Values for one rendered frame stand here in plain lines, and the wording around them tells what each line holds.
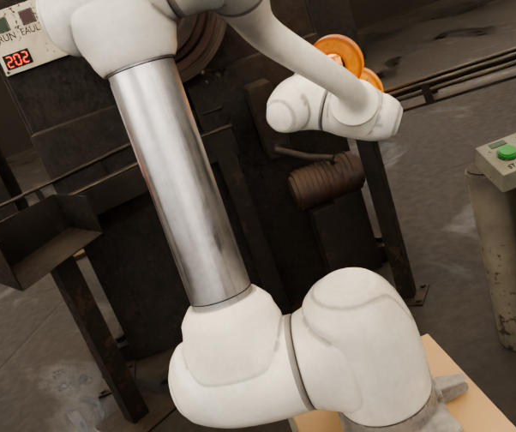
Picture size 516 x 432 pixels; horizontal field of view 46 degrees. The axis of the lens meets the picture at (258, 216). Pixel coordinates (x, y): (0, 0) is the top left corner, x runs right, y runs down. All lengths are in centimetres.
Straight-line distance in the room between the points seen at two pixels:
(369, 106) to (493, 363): 81
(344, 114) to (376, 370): 58
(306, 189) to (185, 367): 97
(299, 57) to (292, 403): 59
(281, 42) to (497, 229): 76
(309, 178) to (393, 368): 101
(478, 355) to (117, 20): 132
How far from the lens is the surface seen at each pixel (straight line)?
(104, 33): 89
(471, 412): 107
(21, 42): 203
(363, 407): 97
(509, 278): 166
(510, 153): 139
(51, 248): 181
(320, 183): 184
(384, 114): 132
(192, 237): 90
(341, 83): 120
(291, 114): 132
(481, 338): 186
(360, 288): 90
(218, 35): 188
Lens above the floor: 111
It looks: 21 degrees down
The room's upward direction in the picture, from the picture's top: 19 degrees counter-clockwise
